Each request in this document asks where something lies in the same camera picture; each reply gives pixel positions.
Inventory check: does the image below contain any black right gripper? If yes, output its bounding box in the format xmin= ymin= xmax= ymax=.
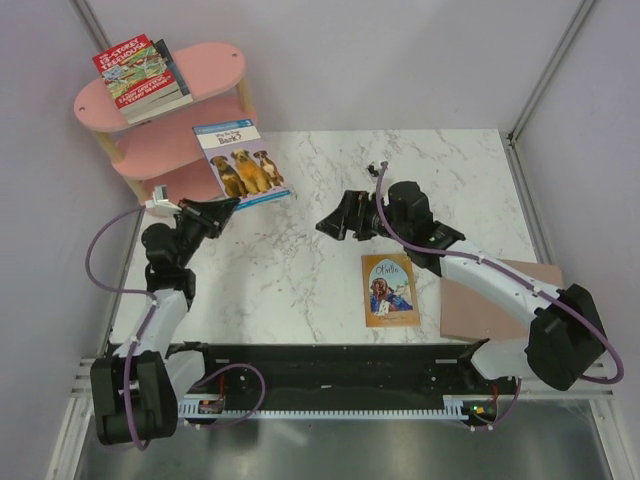
xmin=316 ymin=191 xmax=410 ymax=244

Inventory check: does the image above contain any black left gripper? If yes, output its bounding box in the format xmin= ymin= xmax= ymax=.
xmin=175 ymin=198 xmax=240 ymax=268

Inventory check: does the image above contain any purple dog book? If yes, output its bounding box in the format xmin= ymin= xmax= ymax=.
xmin=193 ymin=118 xmax=291 ymax=210

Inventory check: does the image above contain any Othello orange book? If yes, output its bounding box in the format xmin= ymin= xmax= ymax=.
xmin=361 ymin=253 xmax=421 ymax=328

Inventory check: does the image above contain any Nineteen Eighty-Four blue book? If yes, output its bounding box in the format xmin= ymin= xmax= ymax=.
xmin=127 ymin=94 xmax=193 ymax=125

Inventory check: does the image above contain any red Treehouse book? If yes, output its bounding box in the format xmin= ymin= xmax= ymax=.
xmin=93 ymin=34 xmax=171 ymax=115

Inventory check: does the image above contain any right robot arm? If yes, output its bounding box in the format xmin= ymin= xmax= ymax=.
xmin=316 ymin=181 xmax=606 ymax=394

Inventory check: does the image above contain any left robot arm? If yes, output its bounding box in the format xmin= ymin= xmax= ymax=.
xmin=90 ymin=198 xmax=240 ymax=450

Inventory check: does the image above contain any pink three-tier shelf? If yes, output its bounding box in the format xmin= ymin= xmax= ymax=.
xmin=74 ymin=42 xmax=256 ymax=203

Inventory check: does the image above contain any brown file folder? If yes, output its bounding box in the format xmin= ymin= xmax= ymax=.
xmin=440 ymin=260 xmax=565 ymax=343

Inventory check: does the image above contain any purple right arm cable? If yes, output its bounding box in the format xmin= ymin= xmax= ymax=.
xmin=375 ymin=164 xmax=625 ymax=432

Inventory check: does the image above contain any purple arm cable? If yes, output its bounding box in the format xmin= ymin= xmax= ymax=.
xmin=375 ymin=164 xmax=625 ymax=432
xmin=85 ymin=207 xmax=266 ymax=451

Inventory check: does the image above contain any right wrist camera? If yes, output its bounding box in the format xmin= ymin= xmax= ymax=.
xmin=366 ymin=161 xmax=388 ymax=179

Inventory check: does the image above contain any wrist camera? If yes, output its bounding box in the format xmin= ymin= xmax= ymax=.
xmin=145 ymin=185 xmax=178 ymax=211
xmin=366 ymin=161 xmax=388 ymax=179

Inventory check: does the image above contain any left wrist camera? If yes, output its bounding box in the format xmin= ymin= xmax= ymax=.
xmin=145 ymin=185 xmax=178 ymax=211

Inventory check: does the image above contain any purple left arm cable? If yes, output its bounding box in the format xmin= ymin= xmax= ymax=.
xmin=85 ymin=207 xmax=266 ymax=451

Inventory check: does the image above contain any white cable duct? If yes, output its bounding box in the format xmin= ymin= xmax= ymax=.
xmin=178 ymin=394 xmax=496 ymax=423

